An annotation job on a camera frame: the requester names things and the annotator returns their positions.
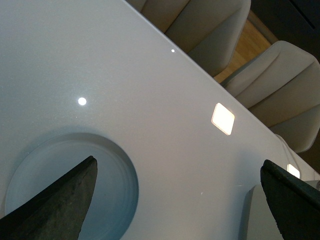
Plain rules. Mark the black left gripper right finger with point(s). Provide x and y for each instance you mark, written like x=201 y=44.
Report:
x=294 y=204

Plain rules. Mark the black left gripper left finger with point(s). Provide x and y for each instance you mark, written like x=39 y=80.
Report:
x=57 y=212

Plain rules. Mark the light blue round plate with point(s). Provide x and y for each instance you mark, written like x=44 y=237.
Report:
x=116 y=191

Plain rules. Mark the beige chair on right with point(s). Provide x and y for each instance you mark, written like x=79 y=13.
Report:
x=281 y=87

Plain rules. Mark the beige chair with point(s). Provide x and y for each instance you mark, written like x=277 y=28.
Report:
x=206 y=30
x=281 y=87

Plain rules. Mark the beige chair on left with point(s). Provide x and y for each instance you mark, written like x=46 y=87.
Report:
x=206 y=30

